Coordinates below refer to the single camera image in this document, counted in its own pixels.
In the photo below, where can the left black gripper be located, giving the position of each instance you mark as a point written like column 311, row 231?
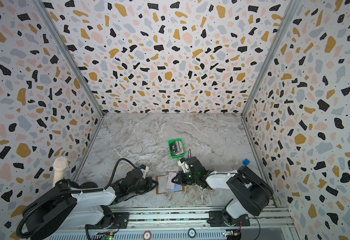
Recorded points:
column 150, row 181

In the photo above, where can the green plastic card tray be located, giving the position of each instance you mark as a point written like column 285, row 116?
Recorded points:
column 180, row 156

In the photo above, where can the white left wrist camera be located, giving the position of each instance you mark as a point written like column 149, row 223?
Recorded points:
column 144, row 169

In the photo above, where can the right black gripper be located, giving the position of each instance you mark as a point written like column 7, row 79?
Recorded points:
column 185, row 177

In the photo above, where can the beige foam microphone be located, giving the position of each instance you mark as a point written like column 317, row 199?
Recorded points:
column 59, row 167

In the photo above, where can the aluminium mounting rail frame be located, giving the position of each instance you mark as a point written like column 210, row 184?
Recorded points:
column 191, row 223

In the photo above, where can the stack of credit cards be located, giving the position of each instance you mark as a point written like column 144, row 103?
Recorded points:
column 176, row 148

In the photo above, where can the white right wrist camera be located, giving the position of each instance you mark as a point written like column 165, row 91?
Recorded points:
column 183, row 165

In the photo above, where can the small blue cube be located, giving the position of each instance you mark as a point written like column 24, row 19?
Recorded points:
column 246, row 162

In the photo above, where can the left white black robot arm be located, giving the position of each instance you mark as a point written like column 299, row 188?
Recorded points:
column 86, row 205

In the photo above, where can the brown leather card holder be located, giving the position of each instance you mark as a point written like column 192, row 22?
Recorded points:
column 165, row 186

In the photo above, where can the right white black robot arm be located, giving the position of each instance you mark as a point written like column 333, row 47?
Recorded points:
column 252, row 193

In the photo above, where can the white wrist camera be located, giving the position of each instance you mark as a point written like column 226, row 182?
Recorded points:
column 144, row 169
column 183, row 165

